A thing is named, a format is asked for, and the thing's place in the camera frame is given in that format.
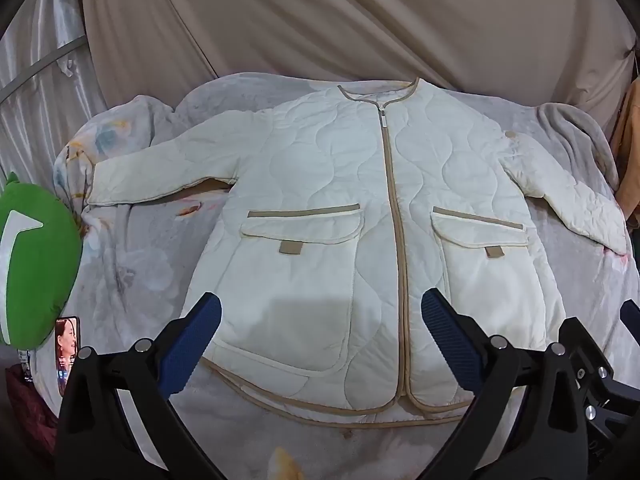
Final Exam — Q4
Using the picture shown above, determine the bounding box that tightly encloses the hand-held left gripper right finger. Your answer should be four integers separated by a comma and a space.
421, 290, 608, 480

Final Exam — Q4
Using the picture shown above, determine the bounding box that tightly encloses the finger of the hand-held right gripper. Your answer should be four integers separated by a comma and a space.
620, 299, 640, 333
559, 317, 640, 413

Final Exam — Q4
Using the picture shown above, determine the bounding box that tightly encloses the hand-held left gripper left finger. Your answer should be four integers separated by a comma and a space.
55, 292, 222, 480

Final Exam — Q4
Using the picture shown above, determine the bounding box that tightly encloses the white quilted jacket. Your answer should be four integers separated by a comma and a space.
86, 77, 628, 426

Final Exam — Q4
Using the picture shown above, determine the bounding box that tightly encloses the grey floral blanket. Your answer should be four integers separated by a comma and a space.
52, 72, 640, 480

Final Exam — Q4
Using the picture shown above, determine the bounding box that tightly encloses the smartphone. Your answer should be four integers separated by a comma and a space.
54, 316, 81, 397

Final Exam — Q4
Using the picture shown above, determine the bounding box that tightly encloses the green pillow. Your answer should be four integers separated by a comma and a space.
0, 171, 83, 348

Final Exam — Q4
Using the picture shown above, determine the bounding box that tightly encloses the dark red cloth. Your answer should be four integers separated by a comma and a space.
5, 362, 61, 466

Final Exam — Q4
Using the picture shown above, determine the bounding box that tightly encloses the silver satin curtain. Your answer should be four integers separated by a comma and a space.
0, 0, 108, 191

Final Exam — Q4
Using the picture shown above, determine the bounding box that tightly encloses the beige backdrop cloth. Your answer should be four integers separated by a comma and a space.
82, 0, 638, 121

